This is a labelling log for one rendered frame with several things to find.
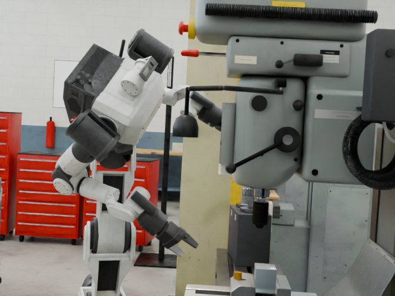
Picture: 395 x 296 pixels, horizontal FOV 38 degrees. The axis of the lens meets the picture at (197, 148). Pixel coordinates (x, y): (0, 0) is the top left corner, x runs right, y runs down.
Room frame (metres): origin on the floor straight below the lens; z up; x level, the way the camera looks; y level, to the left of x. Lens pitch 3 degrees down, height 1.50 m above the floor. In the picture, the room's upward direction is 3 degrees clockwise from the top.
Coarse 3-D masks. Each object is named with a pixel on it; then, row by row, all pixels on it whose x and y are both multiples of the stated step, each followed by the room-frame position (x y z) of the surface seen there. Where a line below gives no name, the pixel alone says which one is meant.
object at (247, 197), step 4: (244, 192) 2.14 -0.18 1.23; (248, 192) 2.13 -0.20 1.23; (252, 192) 2.13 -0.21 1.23; (244, 196) 2.14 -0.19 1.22; (248, 196) 2.13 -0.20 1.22; (252, 196) 2.13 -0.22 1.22; (244, 200) 2.14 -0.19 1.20; (248, 200) 2.13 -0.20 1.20; (252, 200) 2.14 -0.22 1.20; (248, 204) 2.13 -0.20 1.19; (252, 204) 2.14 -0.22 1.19
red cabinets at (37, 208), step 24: (0, 120) 6.32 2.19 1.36; (0, 144) 6.32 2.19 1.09; (0, 168) 6.32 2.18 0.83; (24, 168) 6.34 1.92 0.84; (48, 168) 6.31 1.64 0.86; (96, 168) 6.23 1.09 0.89; (120, 168) 6.19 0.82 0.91; (144, 168) 6.15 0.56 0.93; (24, 192) 6.32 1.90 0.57; (48, 192) 6.31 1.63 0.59; (24, 216) 6.33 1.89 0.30; (48, 216) 6.31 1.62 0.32; (72, 216) 6.29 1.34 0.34; (72, 240) 6.33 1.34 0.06; (144, 240) 6.15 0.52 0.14
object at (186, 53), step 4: (184, 52) 1.77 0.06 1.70; (188, 52) 1.77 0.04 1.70; (192, 52) 1.77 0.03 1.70; (196, 52) 1.77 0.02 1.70; (200, 52) 1.78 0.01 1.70; (204, 52) 1.78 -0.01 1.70; (208, 52) 1.78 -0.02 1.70; (212, 52) 1.78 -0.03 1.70; (216, 52) 1.78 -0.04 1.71; (192, 56) 1.78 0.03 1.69; (196, 56) 1.78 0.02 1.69; (224, 56) 1.78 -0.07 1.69
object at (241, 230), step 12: (240, 204) 2.13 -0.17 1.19; (240, 216) 1.99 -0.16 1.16; (240, 228) 1.99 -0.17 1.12; (252, 228) 1.99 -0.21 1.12; (264, 228) 2.00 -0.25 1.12; (228, 240) 2.19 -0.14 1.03; (240, 240) 1.99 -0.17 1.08; (252, 240) 1.99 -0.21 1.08; (264, 240) 2.00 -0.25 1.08; (228, 252) 2.18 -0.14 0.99; (240, 252) 1.99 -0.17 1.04; (252, 252) 1.99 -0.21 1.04; (264, 252) 2.00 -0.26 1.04; (240, 264) 1.99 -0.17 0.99; (252, 264) 1.99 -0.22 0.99
